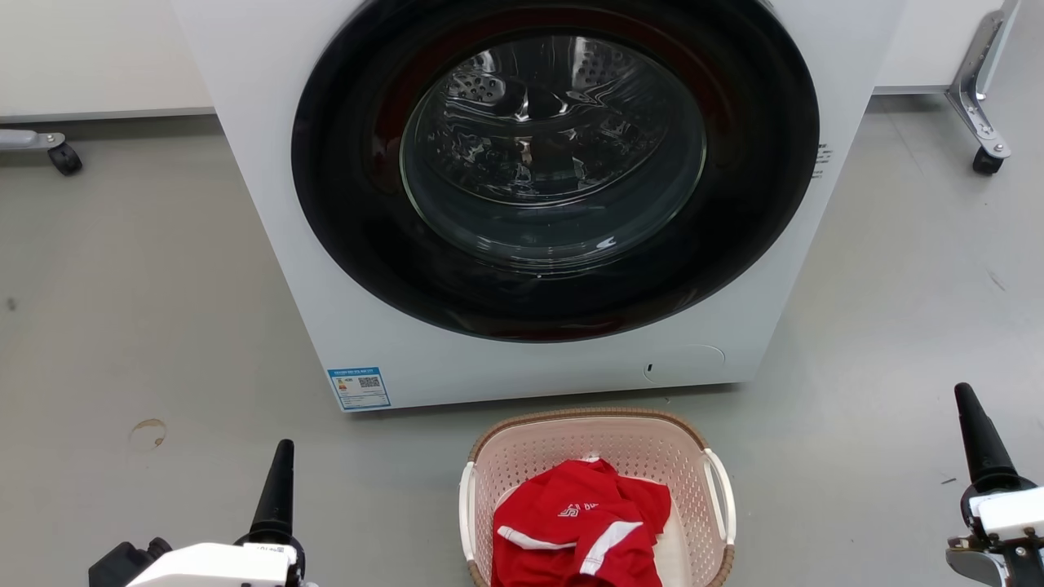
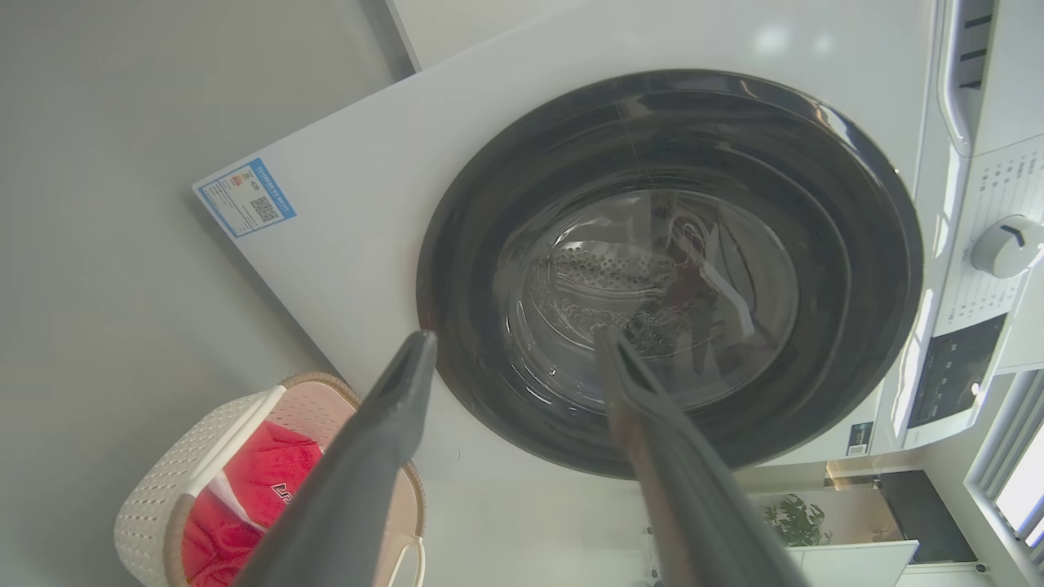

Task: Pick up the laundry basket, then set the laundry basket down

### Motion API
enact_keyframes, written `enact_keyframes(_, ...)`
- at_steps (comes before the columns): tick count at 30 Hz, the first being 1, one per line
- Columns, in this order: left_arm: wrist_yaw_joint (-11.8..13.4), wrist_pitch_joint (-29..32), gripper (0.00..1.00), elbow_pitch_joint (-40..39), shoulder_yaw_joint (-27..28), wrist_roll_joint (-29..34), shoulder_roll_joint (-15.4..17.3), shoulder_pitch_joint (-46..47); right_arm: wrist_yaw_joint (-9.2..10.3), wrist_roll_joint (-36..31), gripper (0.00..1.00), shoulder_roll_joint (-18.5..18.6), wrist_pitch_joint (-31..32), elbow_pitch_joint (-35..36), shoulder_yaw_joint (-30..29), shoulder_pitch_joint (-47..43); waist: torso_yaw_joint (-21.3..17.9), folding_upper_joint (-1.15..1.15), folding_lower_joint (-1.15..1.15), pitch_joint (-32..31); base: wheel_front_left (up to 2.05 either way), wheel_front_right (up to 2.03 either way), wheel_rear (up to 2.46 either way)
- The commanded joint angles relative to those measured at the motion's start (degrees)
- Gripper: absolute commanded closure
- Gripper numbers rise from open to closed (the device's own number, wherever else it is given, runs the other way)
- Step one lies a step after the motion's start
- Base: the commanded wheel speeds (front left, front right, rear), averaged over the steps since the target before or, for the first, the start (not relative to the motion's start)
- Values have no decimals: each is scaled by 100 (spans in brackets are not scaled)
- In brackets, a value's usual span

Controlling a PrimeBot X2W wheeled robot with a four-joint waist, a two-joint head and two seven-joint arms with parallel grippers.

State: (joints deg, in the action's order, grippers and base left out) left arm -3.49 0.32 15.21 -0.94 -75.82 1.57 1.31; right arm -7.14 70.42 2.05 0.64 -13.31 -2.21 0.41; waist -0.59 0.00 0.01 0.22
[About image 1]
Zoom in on white partition panel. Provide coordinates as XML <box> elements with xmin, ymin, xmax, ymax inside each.
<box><xmin>0</xmin><ymin>0</ymin><xmax>215</xmax><ymax>125</ymax></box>
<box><xmin>871</xmin><ymin>0</ymin><xmax>1009</xmax><ymax>95</ymax></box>

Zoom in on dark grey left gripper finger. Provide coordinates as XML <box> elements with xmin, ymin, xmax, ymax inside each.
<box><xmin>237</xmin><ymin>439</ymin><xmax>307</xmax><ymax>567</ymax></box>

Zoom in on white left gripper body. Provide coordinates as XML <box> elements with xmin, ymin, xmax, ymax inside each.
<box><xmin>125</xmin><ymin>542</ymin><xmax>301</xmax><ymax>587</ymax></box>

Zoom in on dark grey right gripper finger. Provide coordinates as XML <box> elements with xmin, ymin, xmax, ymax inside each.
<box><xmin>954</xmin><ymin>382</ymin><xmax>1037</xmax><ymax>495</ymax></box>

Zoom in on round black glass washer door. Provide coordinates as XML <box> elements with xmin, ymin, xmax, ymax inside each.
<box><xmin>291</xmin><ymin>0</ymin><xmax>821</xmax><ymax>343</ymax></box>

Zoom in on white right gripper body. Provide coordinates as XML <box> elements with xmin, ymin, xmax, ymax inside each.
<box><xmin>946</xmin><ymin>484</ymin><xmax>1044</xmax><ymax>587</ymax></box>

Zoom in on grey horizontal stand leg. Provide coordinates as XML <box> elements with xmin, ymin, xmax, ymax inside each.
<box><xmin>0</xmin><ymin>129</ymin><xmax>66</xmax><ymax>152</ymax></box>

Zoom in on red white-striped garment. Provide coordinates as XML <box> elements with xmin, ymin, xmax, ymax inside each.
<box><xmin>491</xmin><ymin>457</ymin><xmax>673</xmax><ymax>587</ymax></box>

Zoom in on blue energy label sticker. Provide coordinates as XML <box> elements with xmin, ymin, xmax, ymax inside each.
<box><xmin>327</xmin><ymin>367</ymin><xmax>392</xmax><ymax>412</ymax></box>

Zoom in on pink perforated laundry basket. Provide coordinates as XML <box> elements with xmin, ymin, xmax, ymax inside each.
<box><xmin>458</xmin><ymin>408</ymin><xmax>737</xmax><ymax>587</ymax></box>

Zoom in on white front-load washing machine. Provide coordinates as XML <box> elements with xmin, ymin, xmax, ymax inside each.
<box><xmin>170</xmin><ymin>0</ymin><xmax>908</xmax><ymax>413</ymax></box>

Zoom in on silver angled stand bracket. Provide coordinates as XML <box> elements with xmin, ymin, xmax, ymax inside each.
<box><xmin>944</xmin><ymin>0</ymin><xmax>1022</xmax><ymax>161</ymax></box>

